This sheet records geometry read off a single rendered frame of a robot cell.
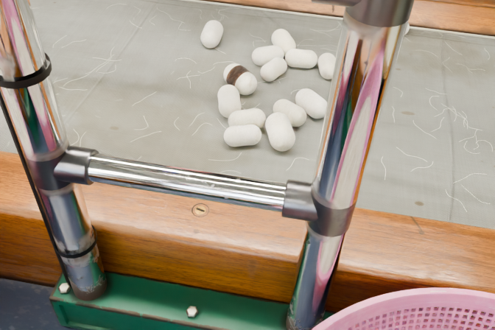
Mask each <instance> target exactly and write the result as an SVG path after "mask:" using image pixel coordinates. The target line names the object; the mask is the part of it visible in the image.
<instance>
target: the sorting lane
mask: <svg viewBox="0 0 495 330"><path fill-rule="evenodd" d="M30 2H31V5H32V10H33V13H34V16H35V20H36V24H37V27H38V31H39V35H40V37H41V43H42V45H43V50H44V52H45V53H47V54H48V56H49V58H50V60H51V64H52V71H51V73H50V74H51V78H52V82H53V86H54V89H55V93H56V97H57V101H58V104H59V107H60V112H61V115H62V118H63V123H64V126H65V129H66V134H67V136H68V140H69V144H70V145H71V146H76V147H85V148H90V149H95V150H97V151H98V152H99V154H102V155H110V156H116V157H120V158H129V159H134V160H139V161H147V162H153V163H157V164H166V165H171V166H180V167H185V168H190V169H199V170H204V171H209V172H218V173H223V174H228V175H237V176H242V177H247V178H256V179H262V180H271V181H276V182H281V183H287V180H288V179H290V180H299V181H303V182H309V183H312V180H313V176H314V171H315V164H316V160H317V153H318V149H319V144H320V137H321V133H322V129H323V121H324V117H323V118H321V119H314V118H312V117H311V116H309V115H308V114H306V121H305V122H304V124H302V125H301V126H299V127H293V126H292V129H293V131H294V134H295V143H294V144H293V146H292V147H291V148H290V149H289V150H287V151H278V150H275V149H274V148H273V147H272V146H271V144H270V140H269V137H268V134H267V130H266V127H265V123H264V125H263V126H262V127H261V128H259V129H260V131H261V139H260V141H259V142H258V143H257V144H255V145H247V146H239V147H231V146H229V145H227V144H226V143H225V140H224V133H225V131H226V129H227V128H229V127H230V126H229V124H228V118H226V117H224V116H223V115H222V114H221V113H220V111H219V102H218V97H217V94H218V91H219V90H220V88H221V87H223V86H224V85H227V82H226V81H225V80H224V77H223V73H224V70H225V68H226V67H227V66H228V65H230V64H232V63H238V64H240V65H241V66H244V67H245V68H246V69H247V70H248V71H250V72H251V73H252V74H253V75H254V76H255V78H256V80H257V87H256V90H255V91H254V92H253V93H252V94H249V95H241V94H239V95H240V102H241V106H242V109H241V110H247V109H251V108H258V109H260V110H262V111H263V112H264V115H265V117H266V120H267V118H268V116H269V115H271V114H272V113H273V106H274V104H275V103H276V102H277V101H278V100H280V99H287V100H289V101H290V102H292V103H294V104H296V102H295V96H296V94H297V93H298V92H299V91H300V90H301V89H304V88H309V89H311V90H313V91H314V92H315V93H316V94H318V95H319V96H321V97H322V98H324V99H325V100H326V102H328V97H329V90H330V85H331V79H329V80H328V79H325V78H323V77H322V76H321V75H320V71H319V66H318V59H319V57H320V56H321V55H322V54H324V53H331V54H333V55H334V56H335V58H336V54H337V47H338V43H339V39H340V31H341V27H342V22H343V18H338V17H331V16H324V15H313V14H307V13H296V12H290V11H283V10H271V9H265V8H259V7H248V6H242V5H235V4H223V3H217V2H211V1H200V0H30ZM212 20H215V21H218V22H220V23H221V25H222V26H223V34H222V37H221V40H220V42H219V44H218V45H217V46H216V47H214V48H207V47H205V46H204V45H203V44H202V42H201V39H200V36H201V34H202V31H203V28H204V26H205V25H206V23H207V22H209V21H212ZM277 29H285V30H286V31H288V33H289V34H290V35H291V37H292V38H293V40H294V41H295V44H296V49H304V50H312V51H313V52H314V53H315V54H316V55H317V63H316V65H315V66H314V67H312V68H310V69H306V68H298V67H291V66H289V65H287V70H286V71H285V72H284V73H283V74H282V75H280V76H279V77H277V78H276V79H275V80H273V81H270V82H268V81H265V80H263V79H262V77H261V74H260V71H261V68H262V66H257V65H256V64H255V63H254V62H253V60H252V54H253V51H254V50H255V49H257V48H259V47H263V46H274V45H273V43H272V40H271V38H272V34H273V33H274V32H275V31H276V30H277ZM355 207H357V208H366V209H370V210H375V211H384V212H389V213H394V214H403V215H408V216H413V217H421V218H427V219H431V220H440V221H445V222H454V223H459V224H464V225H473V226H477V227H482V228H491V229H495V37H493V36H487V35H475V34H468V33H462V32H451V31H445V30H439V29H427V28H420V27H410V28H409V31H408V32H407V34H405V35H404V39H403V42H402V45H401V49H400V52H399V56H398V60H397V62H396V67H395V70H394V72H393V77H392V80H391V83H390V87H389V91H388V93H387V98H386V101H385V106H384V108H383V111H382V116H381V119H380V122H379V126H378V129H377V131H376V136H375V139H374V142H373V146H372V150H371V154H370V157H369V160H368V165H367V167H366V170H365V175H364V178H363V181H362V185H361V188H360V191H359V195H358V198H357V203H356V205H355Z"/></svg>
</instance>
